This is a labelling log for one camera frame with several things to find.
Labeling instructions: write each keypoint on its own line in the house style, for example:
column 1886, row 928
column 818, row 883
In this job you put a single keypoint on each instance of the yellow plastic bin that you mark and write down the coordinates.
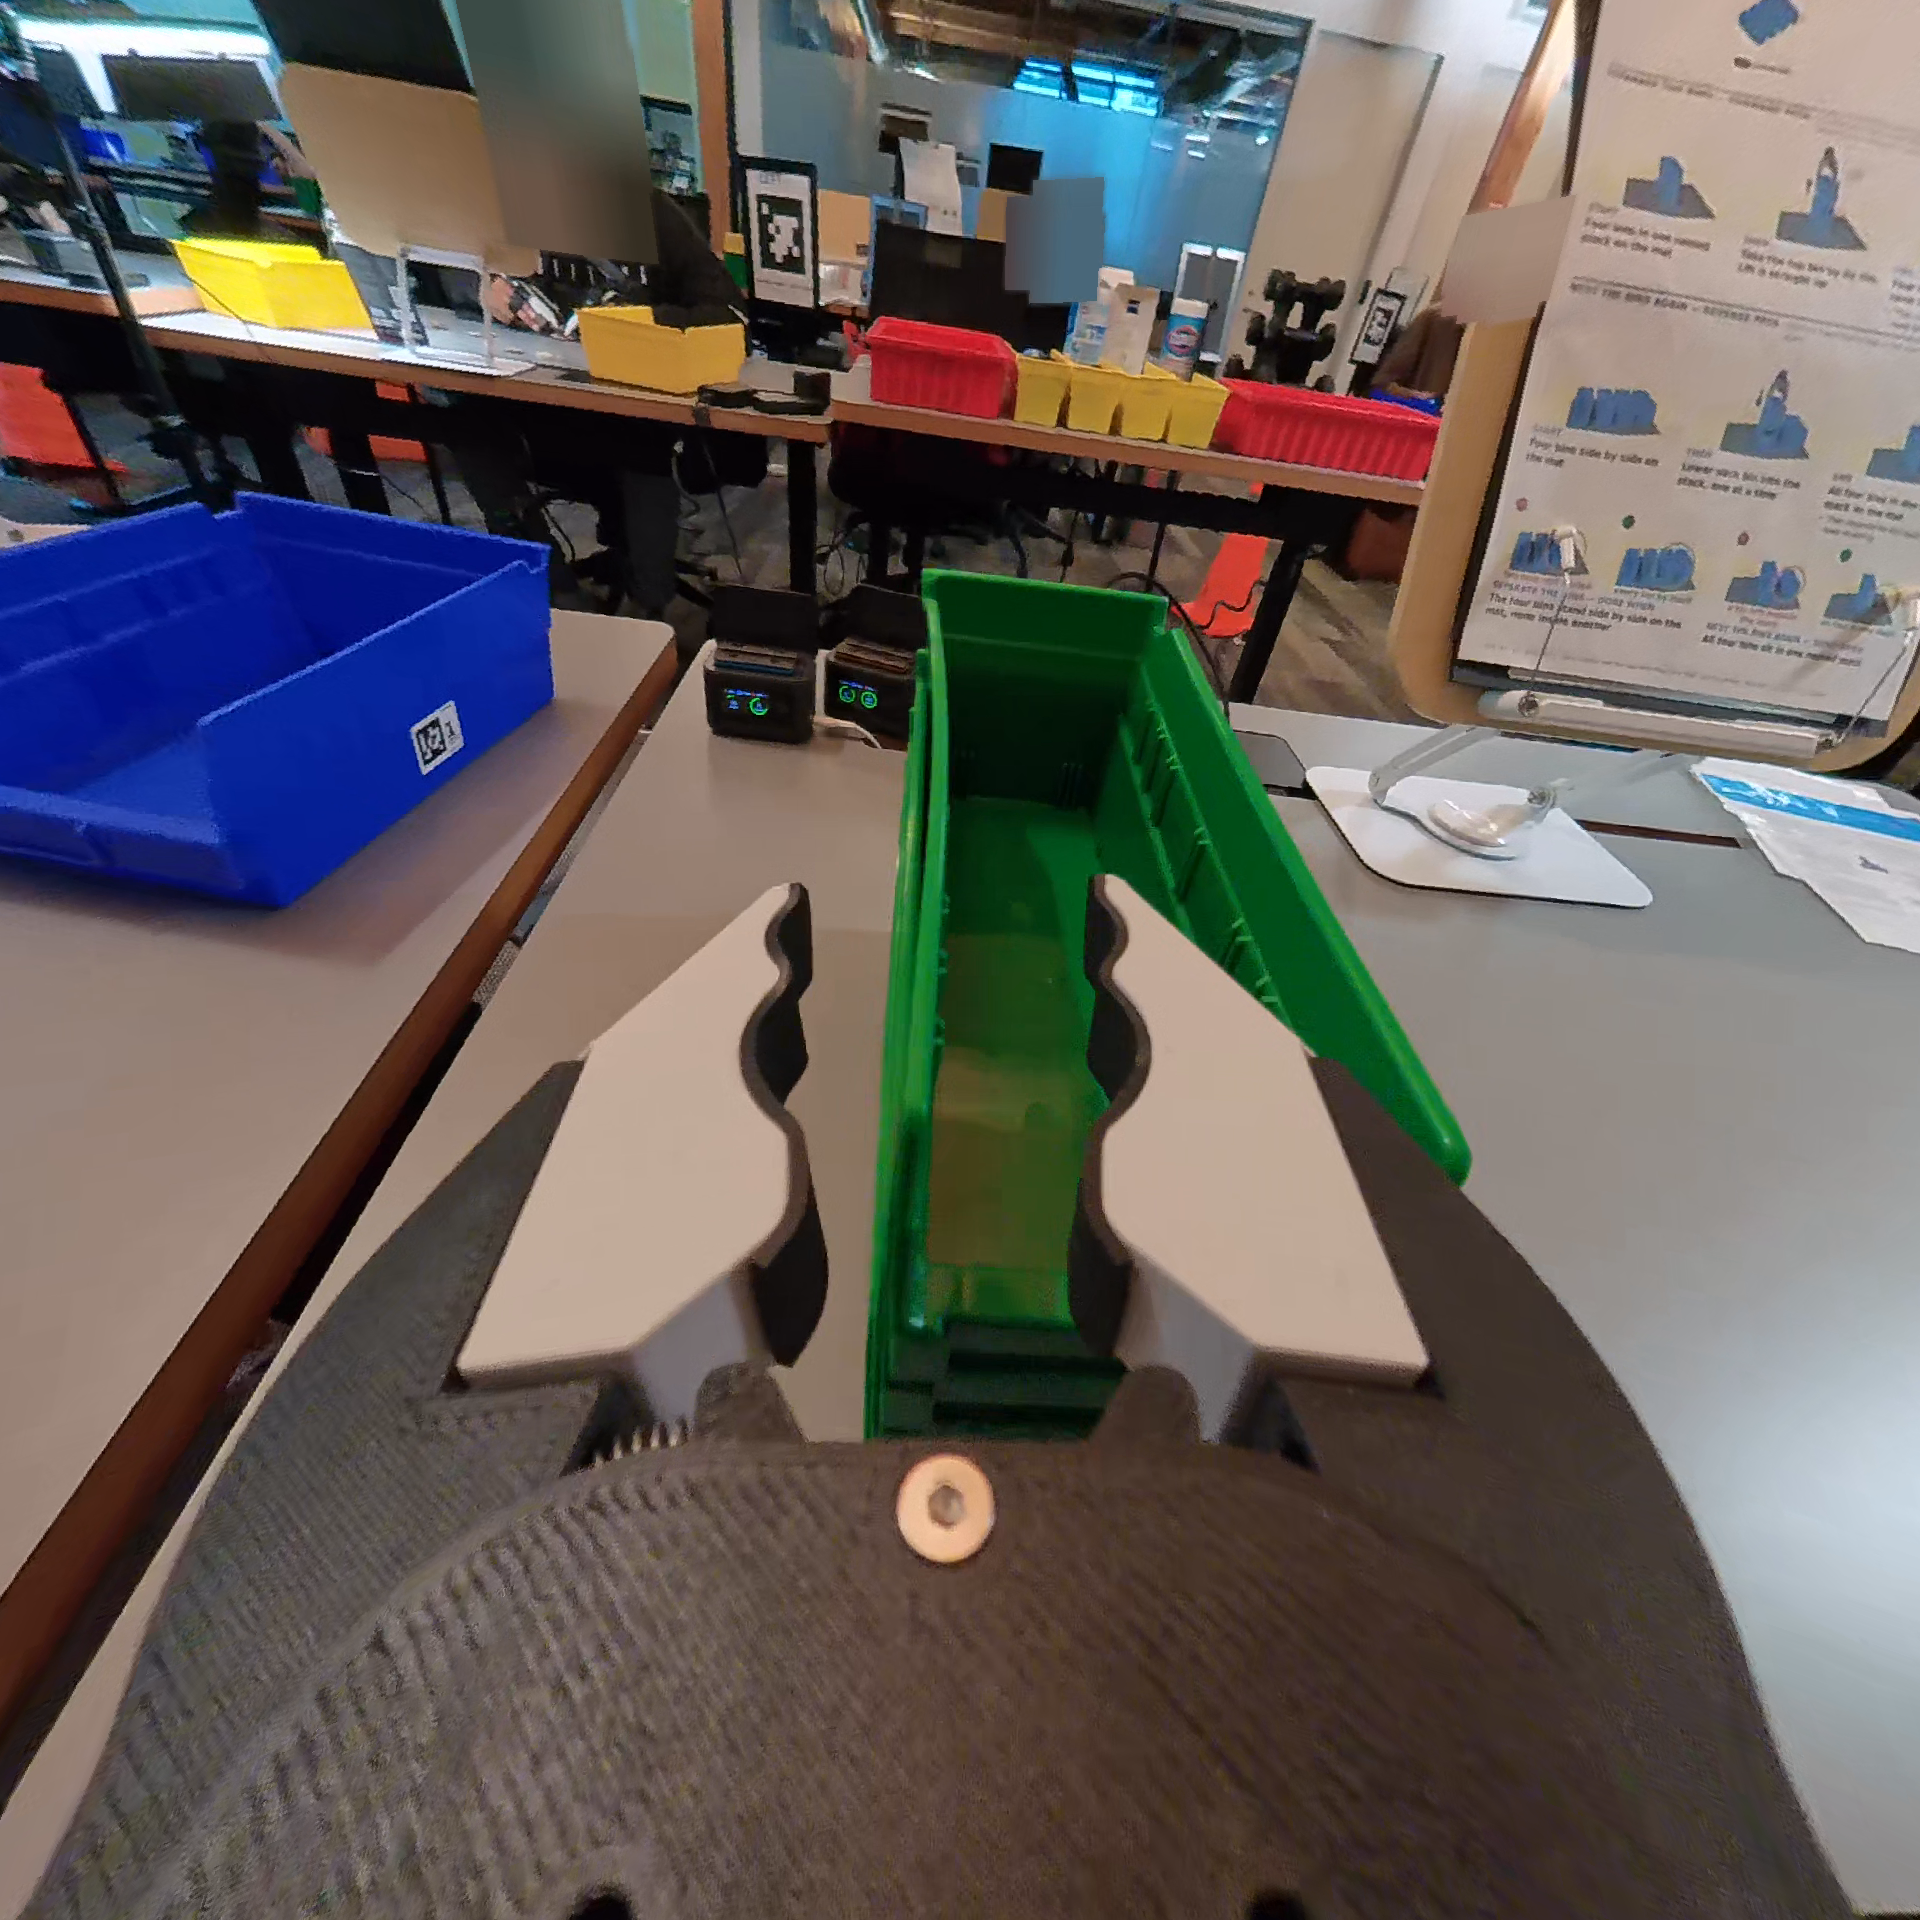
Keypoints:
column 660, row 353
column 271, row 285

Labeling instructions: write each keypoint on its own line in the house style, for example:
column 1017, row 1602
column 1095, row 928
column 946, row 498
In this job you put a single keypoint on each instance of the white wipes canister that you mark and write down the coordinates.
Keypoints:
column 1182, row 344

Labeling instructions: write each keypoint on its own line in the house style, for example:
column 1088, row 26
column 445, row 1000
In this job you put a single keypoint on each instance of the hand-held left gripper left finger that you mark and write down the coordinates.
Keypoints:
column 645, row 1170

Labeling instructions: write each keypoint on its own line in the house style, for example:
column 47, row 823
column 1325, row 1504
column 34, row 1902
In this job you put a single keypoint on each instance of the instruction sheet on white stand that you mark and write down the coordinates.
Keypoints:
column 1446, row 525

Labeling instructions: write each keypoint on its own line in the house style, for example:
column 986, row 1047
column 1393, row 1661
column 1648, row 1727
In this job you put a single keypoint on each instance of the black dumbbell set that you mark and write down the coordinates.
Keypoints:
column 1297, row 323

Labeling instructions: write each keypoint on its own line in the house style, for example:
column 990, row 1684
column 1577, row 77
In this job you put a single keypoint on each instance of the long wooden workbench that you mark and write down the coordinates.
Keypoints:
column 929, row 430

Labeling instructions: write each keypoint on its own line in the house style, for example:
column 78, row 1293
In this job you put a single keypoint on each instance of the white blue paper sheet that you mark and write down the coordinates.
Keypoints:
column 1823, row 858

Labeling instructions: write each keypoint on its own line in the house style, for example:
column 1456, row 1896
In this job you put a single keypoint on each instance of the yellow divided tray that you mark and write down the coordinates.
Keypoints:
column 1116, row 402

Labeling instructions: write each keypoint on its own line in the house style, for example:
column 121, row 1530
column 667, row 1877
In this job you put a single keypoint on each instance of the black monitor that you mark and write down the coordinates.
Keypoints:
column 929, row 277

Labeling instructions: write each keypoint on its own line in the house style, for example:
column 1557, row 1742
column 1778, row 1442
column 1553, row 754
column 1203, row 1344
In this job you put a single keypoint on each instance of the black tripod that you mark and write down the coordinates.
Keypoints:
column 186, row 441

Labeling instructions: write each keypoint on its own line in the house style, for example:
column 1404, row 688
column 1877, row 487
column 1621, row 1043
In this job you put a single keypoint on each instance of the red plastic bin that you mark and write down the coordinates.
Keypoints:
column 937, row 369

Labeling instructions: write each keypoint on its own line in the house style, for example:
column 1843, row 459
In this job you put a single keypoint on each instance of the black white tag sign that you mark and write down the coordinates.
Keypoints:
column 778, row 234

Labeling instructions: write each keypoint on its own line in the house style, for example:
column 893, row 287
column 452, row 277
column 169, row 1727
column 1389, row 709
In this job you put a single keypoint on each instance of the black flat device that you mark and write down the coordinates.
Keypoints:
column 765, row 398

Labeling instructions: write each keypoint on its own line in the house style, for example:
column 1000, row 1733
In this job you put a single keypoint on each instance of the white carton box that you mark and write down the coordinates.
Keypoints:
column 1120, row 323

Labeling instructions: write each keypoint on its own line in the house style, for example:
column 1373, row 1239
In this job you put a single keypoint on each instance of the red ribbed basket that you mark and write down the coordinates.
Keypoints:
column 1319, row 426

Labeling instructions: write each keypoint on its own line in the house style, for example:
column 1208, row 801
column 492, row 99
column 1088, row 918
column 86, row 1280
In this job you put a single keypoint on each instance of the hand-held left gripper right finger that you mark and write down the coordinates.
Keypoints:
column 1262, row 1202

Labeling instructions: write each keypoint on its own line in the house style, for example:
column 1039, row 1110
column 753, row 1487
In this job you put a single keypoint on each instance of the black battery charging case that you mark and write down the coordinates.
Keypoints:
column 760, row 657
column 870, row 657

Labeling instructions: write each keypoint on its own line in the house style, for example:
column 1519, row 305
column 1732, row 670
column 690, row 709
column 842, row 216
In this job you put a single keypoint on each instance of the blue plastic bin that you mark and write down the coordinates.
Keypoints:
column 182, row 708

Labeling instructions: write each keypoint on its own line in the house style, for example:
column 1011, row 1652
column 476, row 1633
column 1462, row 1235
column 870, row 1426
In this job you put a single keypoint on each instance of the small framed tag sign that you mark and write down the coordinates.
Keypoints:
column 1380, row 329

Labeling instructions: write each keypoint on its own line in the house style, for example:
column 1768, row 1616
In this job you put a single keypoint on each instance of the wooden document stand acrylic base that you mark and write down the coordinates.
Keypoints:
column 389, row 168

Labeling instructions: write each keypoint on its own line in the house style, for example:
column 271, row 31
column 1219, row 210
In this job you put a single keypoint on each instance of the printed instruction sheet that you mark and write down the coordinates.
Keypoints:
column 1692, row 298

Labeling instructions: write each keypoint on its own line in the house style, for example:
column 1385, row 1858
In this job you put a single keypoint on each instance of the grey desk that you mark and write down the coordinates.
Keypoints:
column 1577, row 1125

